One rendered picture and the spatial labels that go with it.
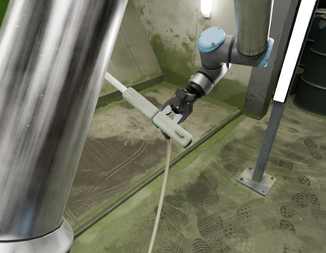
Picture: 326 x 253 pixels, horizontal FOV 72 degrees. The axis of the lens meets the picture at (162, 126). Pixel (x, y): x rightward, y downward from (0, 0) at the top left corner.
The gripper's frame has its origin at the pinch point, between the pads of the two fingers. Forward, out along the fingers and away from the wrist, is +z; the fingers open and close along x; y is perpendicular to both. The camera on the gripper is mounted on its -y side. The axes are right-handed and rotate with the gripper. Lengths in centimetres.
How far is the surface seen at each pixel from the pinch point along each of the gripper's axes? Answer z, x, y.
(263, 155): -35, -43, 66
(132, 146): 14, 34, 93
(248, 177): -22, -46, 84
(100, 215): 53, 6, 50
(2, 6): 4, 99, -1
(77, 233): 65, 8, 42
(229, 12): -130, 48, 90
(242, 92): -95, -1, 132
